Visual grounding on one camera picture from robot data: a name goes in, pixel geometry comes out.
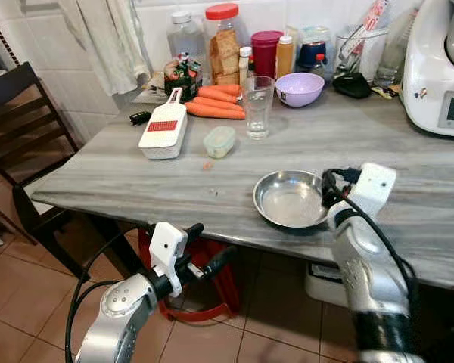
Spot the yellow bottle white cap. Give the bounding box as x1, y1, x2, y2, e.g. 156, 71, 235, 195
276, 35, 296, 79

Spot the white kitchen machine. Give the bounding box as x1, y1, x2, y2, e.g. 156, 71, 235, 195
402, 0, 454, 139

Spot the black pouch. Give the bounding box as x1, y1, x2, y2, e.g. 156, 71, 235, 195
333, 72, 374, 100

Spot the tall glass bottle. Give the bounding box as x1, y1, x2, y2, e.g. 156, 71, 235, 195
374, 6, 418, 88

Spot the cracker jar red lid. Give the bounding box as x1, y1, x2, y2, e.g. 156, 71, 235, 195
204, 3, 242, 86

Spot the maroon plastic container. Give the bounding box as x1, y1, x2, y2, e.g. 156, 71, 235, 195
250, 30, 285, 79

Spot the round steel bowl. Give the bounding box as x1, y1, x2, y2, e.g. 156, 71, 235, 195
253, 170, 331, 229

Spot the grey top dining table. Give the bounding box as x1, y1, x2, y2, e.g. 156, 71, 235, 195
26, 82, 454, 293

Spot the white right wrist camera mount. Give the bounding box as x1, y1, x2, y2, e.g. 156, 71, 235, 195
347, 163, 398, 222

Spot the white grater red label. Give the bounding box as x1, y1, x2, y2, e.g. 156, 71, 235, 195
138, 88, 189, 160

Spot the purple plastic bowl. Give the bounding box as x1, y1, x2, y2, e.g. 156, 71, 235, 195
275, 73, 326, 109

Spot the blue jar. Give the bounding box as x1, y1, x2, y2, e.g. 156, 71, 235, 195
298, 26, 334, 76

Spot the white plastic storage box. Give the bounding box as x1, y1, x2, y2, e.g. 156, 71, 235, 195
304, 261, 350, 308

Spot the red plastic stool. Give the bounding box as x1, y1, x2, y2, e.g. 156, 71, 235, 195
138, 227, 242, 323

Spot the small red capped bottle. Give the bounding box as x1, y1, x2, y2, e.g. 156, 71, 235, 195
312, 53, 328, 77

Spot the small green lidded container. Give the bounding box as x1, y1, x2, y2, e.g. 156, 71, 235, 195
204, 126, 237, 160

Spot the dark wooden chair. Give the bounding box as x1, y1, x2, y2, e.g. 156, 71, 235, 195
0, 62, 82, 259

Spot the clear drinking glass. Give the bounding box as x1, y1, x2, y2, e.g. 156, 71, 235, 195
242, 76, 276, 141

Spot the clear plastic bottle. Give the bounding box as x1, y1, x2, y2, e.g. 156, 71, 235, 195
168, 11, 207, 66

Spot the clear utensil container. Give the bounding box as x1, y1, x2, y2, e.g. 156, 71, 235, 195
334, 24, 391, 81

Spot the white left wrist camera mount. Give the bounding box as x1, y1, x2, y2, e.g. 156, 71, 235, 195
149, 222, 188, 298

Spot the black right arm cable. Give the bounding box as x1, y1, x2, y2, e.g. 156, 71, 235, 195
339, 193, 418, 305

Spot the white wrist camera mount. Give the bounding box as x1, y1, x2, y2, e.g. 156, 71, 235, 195
347, 163, 398, 222
149, 222, 188, 298

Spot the pale hanging towel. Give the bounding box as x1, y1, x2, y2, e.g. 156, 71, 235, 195
57, 0, 153, 96

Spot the small white bottle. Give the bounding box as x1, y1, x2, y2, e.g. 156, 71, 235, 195
238, 47, 253, 86

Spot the small black object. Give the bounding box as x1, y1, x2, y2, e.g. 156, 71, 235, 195
129, 111, 153, 126

